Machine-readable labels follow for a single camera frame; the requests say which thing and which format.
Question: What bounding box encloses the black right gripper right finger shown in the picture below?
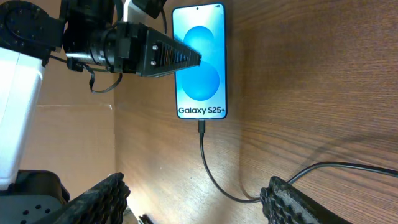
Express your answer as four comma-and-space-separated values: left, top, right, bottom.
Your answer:
260, 176, 350, 224

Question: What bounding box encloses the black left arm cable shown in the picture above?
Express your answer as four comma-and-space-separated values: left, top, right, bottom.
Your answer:
49, 54, 124, 95

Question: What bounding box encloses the black USB charging cable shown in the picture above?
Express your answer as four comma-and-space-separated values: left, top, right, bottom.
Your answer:
197, 119, 398, 204

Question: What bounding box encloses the blue Samsung smartphone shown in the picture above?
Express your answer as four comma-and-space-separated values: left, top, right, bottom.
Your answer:
172, 2, 228, 119

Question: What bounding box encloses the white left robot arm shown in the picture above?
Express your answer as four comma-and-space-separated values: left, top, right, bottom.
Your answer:
1, 0, 201, 223

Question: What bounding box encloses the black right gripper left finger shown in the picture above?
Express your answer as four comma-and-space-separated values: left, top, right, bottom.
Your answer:
37, 172, 130, 224

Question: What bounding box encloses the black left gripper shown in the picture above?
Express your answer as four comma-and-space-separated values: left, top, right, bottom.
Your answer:
113, 22, 201, 77

